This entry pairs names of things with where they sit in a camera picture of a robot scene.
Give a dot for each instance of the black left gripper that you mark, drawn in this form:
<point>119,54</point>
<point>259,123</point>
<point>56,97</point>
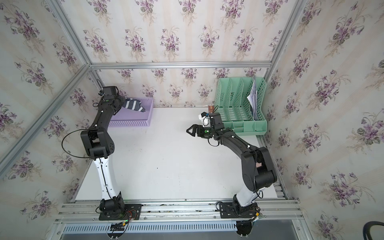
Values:
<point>120,100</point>

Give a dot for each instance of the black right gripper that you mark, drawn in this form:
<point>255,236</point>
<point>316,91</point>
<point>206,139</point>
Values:
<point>199,130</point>

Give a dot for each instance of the grey plaid pillowcase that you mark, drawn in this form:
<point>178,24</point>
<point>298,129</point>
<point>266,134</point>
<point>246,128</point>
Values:
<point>133,104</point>

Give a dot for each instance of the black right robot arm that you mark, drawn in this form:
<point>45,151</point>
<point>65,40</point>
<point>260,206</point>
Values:
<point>258,169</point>

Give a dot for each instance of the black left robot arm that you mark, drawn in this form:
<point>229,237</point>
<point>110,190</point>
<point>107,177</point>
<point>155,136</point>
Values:
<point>99,147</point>

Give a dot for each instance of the purple perforated plastic basket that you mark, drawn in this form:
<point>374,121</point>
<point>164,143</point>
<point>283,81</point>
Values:
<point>130,118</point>

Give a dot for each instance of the small brown box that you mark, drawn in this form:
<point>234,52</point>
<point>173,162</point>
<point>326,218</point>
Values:
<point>211,108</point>

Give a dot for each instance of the green plastic file organizer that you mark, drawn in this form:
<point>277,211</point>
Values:
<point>232,104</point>

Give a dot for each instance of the white papers in organizer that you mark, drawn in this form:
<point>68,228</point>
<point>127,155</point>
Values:
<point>252,98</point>

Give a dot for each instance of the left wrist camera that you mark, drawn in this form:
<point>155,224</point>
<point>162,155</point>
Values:
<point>109,92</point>

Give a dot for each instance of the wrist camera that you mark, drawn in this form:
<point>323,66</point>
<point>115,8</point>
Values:
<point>216,121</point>
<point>109,92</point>

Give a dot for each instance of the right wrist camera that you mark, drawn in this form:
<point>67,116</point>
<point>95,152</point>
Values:
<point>216,121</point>

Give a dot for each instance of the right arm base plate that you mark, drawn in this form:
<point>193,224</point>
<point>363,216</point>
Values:
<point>238,210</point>

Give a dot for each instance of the aluminium rail frame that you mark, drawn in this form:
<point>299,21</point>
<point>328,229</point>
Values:
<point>83,217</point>

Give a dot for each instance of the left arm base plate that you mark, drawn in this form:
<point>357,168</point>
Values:
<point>130,212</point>

